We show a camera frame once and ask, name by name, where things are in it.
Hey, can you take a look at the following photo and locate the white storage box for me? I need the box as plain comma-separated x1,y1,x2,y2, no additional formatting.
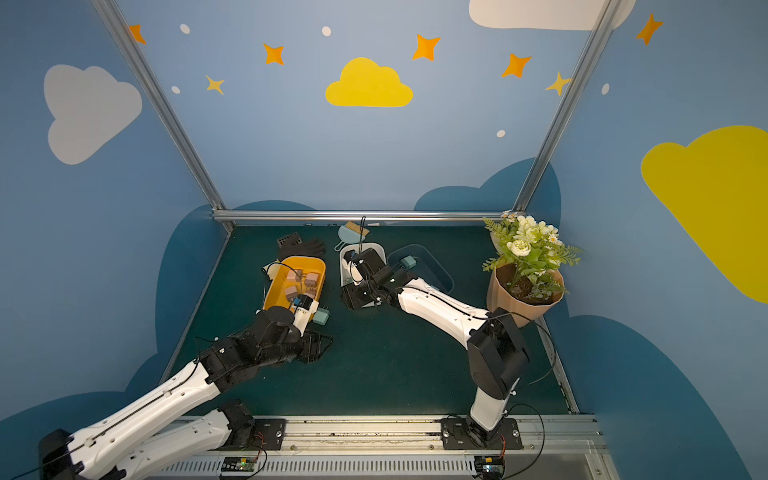
340,243,386,310

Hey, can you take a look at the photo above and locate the yellow storage box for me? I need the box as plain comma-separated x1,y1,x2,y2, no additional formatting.
262,256,326,310

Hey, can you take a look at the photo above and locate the aluminium frame rail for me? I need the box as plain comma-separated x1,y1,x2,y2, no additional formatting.
213,209,502,222

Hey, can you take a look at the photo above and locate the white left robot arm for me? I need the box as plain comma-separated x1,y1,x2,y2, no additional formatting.
38,306,333,479

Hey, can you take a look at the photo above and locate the transparent blue storage box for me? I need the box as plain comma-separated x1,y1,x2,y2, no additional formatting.
387,244,454,294

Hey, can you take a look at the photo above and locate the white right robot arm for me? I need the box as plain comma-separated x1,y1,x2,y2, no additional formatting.
340,248,531,438

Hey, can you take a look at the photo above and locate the black rubber glove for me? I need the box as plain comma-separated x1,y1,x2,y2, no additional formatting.
277,232,326,262

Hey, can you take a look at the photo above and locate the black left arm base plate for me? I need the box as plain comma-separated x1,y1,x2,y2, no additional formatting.
214,417,287,452

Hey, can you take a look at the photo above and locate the artificial green white plant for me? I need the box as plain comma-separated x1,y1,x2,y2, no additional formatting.
483,212,582,305

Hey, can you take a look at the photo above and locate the light blue dustpan brush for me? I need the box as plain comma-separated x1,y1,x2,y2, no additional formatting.
334,222,369,252

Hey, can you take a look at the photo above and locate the pink ribbed flower pot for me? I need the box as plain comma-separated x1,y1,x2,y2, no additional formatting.
486,265,564,328

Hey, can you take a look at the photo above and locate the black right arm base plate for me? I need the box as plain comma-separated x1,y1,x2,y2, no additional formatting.
439,415,523,450

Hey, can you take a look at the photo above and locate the pink plug cluster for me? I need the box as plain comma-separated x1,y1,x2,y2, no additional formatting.
283,286,299,302

